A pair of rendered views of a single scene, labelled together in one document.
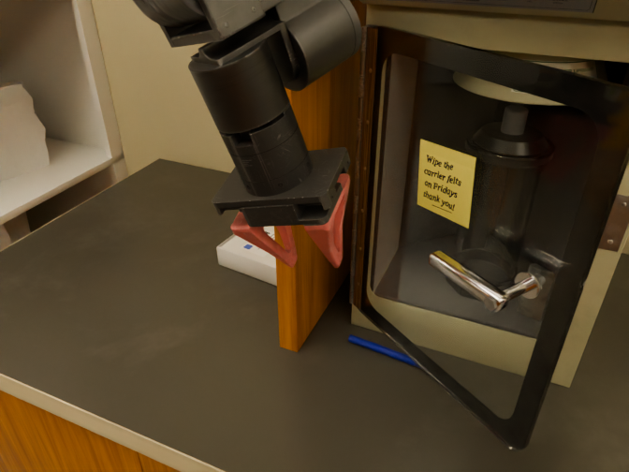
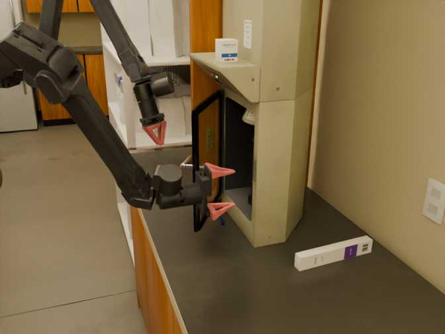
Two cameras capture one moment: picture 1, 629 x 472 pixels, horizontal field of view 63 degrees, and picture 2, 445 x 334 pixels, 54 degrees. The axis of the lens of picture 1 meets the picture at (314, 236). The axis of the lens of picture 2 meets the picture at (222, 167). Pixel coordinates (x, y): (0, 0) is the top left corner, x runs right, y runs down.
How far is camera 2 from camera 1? 1.24 m
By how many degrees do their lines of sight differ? 43
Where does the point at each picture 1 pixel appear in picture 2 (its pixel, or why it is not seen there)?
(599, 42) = (247, 104)
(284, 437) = (162, 213)
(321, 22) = (158, 82)
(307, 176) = (151, 116)
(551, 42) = (242, 102)
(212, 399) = not seen: hidden behind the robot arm
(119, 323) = not seen: hidden behind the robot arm
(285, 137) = (145, 105)
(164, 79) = not seen: hidden behind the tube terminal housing
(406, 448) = (184, 230)
